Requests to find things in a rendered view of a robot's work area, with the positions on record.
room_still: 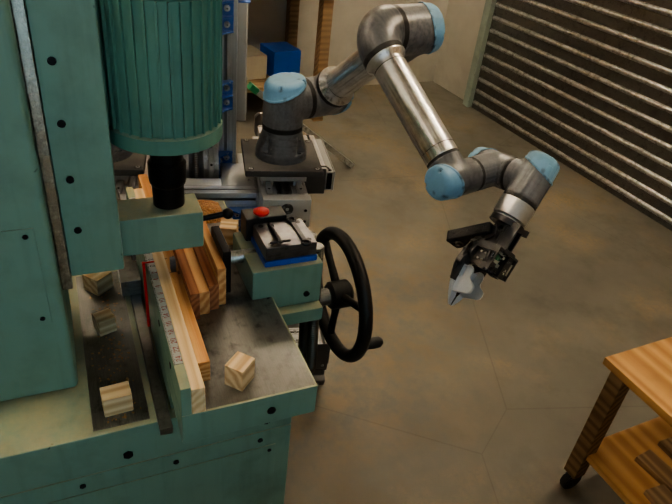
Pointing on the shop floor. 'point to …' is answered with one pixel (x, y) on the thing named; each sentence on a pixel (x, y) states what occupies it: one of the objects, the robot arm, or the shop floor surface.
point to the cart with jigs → (622, 461)
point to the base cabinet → (184, 476)
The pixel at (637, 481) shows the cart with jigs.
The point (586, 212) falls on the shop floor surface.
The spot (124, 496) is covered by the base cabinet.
